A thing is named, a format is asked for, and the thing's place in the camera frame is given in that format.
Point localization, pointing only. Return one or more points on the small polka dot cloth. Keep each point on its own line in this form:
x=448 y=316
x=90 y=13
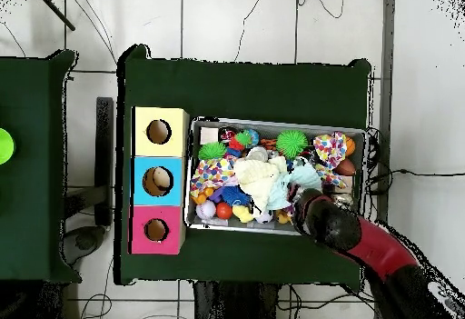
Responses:
x=212 y=173

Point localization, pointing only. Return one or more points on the mint green waffle cloth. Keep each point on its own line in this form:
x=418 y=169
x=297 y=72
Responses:
x=305 y=177

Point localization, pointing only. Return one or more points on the cream waffle cloth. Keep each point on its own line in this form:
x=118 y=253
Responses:
x=256 y=181

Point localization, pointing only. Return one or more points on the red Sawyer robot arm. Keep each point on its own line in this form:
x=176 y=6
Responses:
x=374 y=250

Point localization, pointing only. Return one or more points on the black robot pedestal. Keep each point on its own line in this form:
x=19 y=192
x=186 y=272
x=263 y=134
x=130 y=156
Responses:
x=232 y=304

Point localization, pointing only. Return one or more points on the black rod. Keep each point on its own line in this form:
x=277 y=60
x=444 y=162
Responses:
x=56 y=11

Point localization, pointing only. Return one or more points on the black monitor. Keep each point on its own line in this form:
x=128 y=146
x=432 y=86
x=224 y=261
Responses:
x=104 y=151

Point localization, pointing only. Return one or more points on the crushed silver can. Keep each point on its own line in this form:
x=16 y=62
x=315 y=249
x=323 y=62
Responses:
x=257 y=153

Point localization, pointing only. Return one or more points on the plain wooden block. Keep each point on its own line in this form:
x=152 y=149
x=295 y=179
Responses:
x=209 y=135

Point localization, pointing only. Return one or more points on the grey stand base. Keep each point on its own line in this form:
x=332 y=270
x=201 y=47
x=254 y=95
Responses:
x=83 y=241

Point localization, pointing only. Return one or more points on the dark green tablecloth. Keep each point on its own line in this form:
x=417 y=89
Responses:
x=32 y=206
x=236 y=90

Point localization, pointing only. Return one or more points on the wooden box with three holes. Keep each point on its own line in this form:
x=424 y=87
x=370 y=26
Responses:
x=140 y=188

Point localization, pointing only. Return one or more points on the large polka dot cloth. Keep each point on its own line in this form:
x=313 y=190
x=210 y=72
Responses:
x=328 y=148

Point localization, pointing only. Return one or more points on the large green spiky ball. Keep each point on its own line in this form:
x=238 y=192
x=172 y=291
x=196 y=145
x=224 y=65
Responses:
x=291 y=143

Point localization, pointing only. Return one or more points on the bright green round lid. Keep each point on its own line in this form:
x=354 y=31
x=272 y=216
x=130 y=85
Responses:
x=5 y=146

